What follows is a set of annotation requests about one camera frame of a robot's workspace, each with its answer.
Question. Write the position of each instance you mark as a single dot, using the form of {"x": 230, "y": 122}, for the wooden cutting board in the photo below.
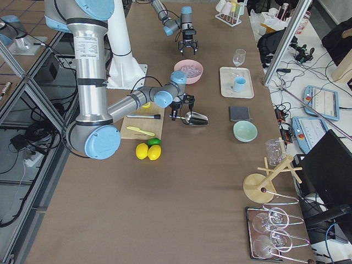
{"x": 147, "y": 124}

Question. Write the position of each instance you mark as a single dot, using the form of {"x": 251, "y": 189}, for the yellow lemon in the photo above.
{"x": 154, "y": 152}
{"x": 141, "y": 151}

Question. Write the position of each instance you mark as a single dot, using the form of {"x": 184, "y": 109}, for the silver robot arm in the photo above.
{"x": 104, "y": 61}
{"x": 184, "y": 23}

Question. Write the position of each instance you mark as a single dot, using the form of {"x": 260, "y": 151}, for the wine glass on tray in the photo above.
{"x": 238, "y": 59}

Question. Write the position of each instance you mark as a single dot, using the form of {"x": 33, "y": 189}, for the green lime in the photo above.
{"x": 154, "y": 141}

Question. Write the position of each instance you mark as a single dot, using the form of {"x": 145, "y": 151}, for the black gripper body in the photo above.
{"x": 187, "y": 40}
{"x": 176, "y": 106}

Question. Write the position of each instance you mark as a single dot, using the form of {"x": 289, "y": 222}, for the black monitor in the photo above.
{"x": 328, "y": 168}

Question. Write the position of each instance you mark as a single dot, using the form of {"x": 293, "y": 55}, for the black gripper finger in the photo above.
{"x": 180, "y": 47}
{"x": 195, "y": 48}

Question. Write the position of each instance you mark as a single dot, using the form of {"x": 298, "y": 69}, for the dark grey cloth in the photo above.
{"x": 238, "y": 113}

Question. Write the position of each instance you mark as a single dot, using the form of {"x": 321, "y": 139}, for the half lemon slice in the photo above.
{"x": 147, "y": 105}

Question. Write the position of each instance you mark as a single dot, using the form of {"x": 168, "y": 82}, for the pink bowl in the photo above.
{"x": 178, "y": 65}

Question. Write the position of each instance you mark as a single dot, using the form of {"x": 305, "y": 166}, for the metal ice scoop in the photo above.
{"x": 193, "y": 118}

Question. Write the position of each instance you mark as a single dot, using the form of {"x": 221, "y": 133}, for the metal muddler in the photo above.
{"x": 144, "y": 116}

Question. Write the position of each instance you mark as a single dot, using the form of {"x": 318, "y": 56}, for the black backpack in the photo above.
{"x": 268, "y": 44}

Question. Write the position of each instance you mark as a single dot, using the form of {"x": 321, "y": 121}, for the glass mug on stand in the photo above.
{"x": 275, "y": 151}

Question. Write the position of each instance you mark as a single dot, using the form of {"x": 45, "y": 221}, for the green bowl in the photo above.
{"x": 245, "y": 131}

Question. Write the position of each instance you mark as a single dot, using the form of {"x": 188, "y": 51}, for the clear ice cubes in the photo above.
{"x": 191, "y": 71}

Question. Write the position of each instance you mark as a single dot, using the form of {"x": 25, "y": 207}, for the white cup rack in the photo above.
{"x": 233, "y": 18}

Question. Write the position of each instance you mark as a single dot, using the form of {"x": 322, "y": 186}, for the yellow plastic knife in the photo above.
{"x": 136, "y": 129}

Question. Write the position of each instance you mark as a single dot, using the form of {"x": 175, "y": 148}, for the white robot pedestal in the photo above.
{"x": 124, "y": 71}

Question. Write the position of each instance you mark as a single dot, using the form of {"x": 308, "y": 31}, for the pink cup in rack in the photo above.
{"x": 225, "y": 7}

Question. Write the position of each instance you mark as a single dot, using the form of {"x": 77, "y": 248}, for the cream serving tray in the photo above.
{"x": 227, "y": 80}

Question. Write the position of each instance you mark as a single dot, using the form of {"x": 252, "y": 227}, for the aluminium frame post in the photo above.
{"x": 289, "y": 33}

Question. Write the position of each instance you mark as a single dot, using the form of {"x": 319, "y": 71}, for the blue cup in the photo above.
{"x": 239, "y": 84}

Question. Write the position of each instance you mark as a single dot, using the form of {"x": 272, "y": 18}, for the blue teach pendant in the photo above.
{"x": 323, "y": 101}
{"x": 308, "y": 131}

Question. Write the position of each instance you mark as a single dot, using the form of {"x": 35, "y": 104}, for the wooden glass stand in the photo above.
{"x": 259, "y": 188}

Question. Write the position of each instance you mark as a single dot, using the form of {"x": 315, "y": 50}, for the glass holder tray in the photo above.
{"x": 269, "y": 239}

